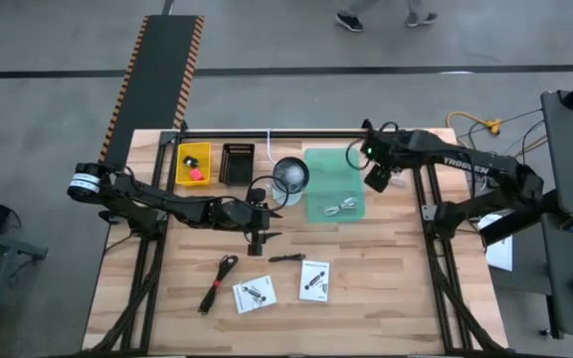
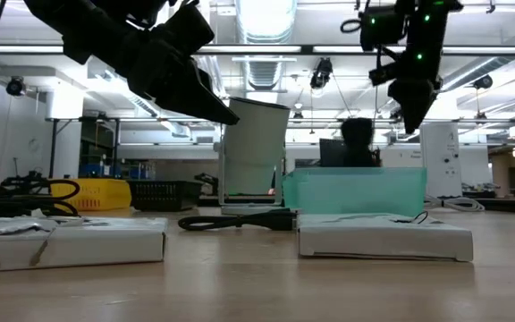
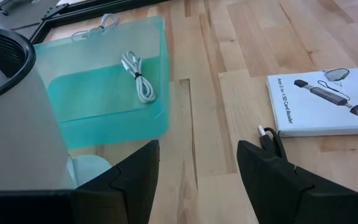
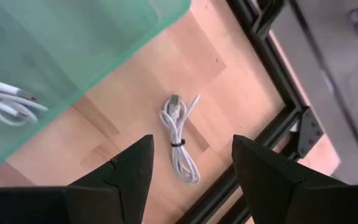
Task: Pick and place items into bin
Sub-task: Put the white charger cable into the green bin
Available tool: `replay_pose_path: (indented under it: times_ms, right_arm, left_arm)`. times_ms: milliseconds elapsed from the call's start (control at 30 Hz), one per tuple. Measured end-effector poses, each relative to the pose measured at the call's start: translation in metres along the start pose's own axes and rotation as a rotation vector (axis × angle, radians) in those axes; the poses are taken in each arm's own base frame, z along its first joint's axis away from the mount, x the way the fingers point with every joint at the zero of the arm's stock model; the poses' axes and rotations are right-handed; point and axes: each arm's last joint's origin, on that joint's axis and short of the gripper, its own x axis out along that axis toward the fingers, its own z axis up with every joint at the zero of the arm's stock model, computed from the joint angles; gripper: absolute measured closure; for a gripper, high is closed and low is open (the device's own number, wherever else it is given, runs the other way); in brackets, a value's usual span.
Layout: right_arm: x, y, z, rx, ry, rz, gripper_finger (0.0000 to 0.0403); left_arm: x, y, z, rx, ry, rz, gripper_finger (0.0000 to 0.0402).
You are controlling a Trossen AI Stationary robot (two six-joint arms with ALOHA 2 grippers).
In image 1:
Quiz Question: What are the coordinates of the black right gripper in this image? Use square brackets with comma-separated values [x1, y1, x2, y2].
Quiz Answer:
[359, 126, 420, 195]

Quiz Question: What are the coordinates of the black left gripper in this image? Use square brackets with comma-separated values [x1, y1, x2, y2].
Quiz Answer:
[205, 186, 284, 259]

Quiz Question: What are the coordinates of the white instruction booklet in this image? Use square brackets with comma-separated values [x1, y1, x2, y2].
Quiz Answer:
[231, 274, 279, 315]
[297, 259, 331, 303]

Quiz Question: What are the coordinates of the black cable with red tie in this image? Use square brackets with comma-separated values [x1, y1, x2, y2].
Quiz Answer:
[197, 254, 240, 316]

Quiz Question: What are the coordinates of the black mesh bin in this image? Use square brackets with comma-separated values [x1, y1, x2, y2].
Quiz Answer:
[218, 142, 257, 188]

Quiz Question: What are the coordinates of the yellow plastic bin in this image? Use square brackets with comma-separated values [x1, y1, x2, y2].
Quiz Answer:
[175, 141, 213, 188]

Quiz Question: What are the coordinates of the clear round cup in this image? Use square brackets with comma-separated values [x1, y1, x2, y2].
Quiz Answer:
[270, 156, 311, 208]

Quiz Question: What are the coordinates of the green translucent plastic tray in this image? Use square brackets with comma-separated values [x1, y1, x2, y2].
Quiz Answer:
[303, 146, 367, 224]

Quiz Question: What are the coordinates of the person's leg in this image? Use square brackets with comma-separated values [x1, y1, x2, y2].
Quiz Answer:
[404, 0, 440, 29]
[334, 0, 383, 34]

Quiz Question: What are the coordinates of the white paper sheet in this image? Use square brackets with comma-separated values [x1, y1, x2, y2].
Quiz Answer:
[477, 213, 514, 272]

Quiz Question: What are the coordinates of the black mat with striped edges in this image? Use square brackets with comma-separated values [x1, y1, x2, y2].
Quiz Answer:
[95, 14, 206, 173]

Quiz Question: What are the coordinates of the black side desk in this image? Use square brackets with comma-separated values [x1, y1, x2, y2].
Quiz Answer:
[539, 212, 573, 342]

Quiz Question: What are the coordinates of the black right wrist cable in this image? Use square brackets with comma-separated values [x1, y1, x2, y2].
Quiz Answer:
[344, 120, 402, 173]

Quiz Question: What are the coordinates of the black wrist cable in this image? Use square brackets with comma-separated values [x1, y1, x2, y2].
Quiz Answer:
[344, 120, 402, 173]
[245, 174, 290, 213]

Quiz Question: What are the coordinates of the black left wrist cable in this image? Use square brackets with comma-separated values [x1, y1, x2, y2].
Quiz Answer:
[245, 174, 290, 213]

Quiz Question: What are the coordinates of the white fan cable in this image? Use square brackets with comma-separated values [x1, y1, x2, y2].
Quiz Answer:
[265, 127, 281, 168]

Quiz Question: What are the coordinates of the black metal table frame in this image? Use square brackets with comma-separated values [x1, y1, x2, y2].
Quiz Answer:
[85, 127, 509, 355]

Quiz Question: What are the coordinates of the yellow floor cable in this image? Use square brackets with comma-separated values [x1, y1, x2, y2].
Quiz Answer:
[446, 110, 502, 175]

